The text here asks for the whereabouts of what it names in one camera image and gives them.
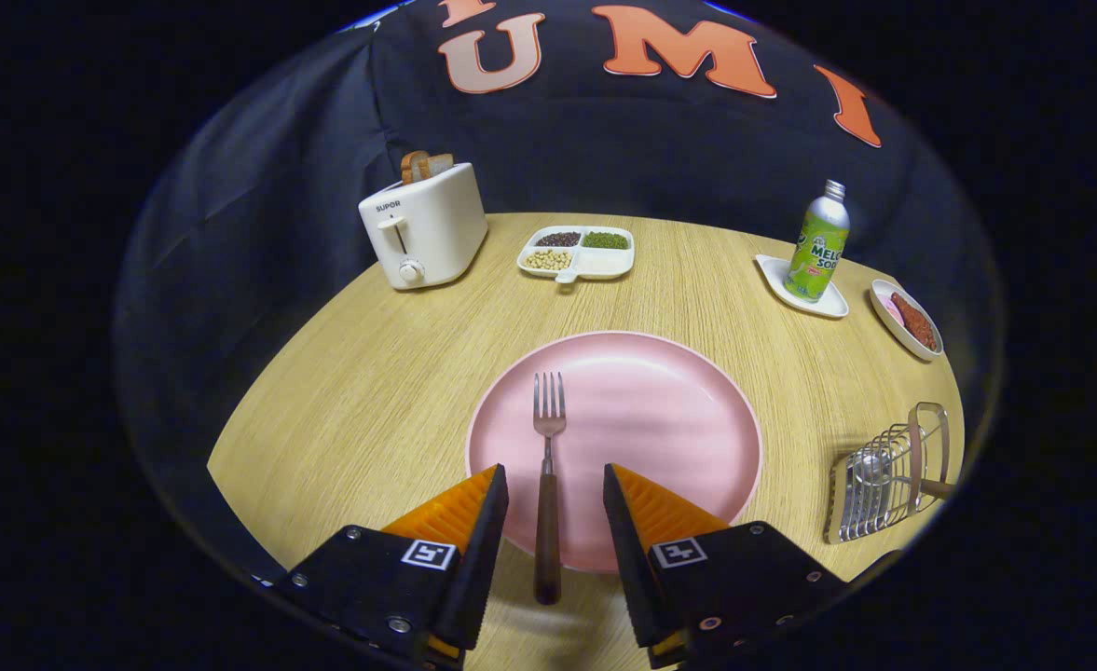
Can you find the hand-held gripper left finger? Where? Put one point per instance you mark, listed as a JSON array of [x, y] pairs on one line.
[[469, 568]]

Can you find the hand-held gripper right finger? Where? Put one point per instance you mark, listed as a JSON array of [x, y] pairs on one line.
[[637, 568]]

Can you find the pink plate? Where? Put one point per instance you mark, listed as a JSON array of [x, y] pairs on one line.
[[651, 419]]

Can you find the white divided dish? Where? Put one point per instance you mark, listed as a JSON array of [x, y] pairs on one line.
[[604, 264]]

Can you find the pile of yellow soybeans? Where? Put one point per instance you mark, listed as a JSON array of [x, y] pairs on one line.
[[548, 260]]

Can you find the white square coaster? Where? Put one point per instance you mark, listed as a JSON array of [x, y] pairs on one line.
[[776, 275]]

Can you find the pile of green beans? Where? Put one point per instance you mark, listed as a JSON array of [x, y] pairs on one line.
[[605, 240]]

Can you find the pile of red beans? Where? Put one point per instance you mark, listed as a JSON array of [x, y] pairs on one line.
[[557, 239]]

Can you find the white oval dish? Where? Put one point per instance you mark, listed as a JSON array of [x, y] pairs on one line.
[[888, 331]]

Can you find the white toaster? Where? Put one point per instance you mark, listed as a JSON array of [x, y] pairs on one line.
[[436, 224]]

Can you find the pink ham slices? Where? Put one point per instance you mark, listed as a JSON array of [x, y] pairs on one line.
[[891, 312]]

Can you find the green soda bottle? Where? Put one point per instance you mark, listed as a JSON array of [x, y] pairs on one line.
[[818, 252]]

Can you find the brown meat piece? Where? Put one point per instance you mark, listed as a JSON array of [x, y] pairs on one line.
[[914, 321]]

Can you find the brown toast slice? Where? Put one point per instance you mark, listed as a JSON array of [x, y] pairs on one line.
[[438, 165], [410, 166]]

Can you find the black backdrop cloth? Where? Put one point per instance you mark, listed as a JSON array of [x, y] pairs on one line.
[[651, 140]]

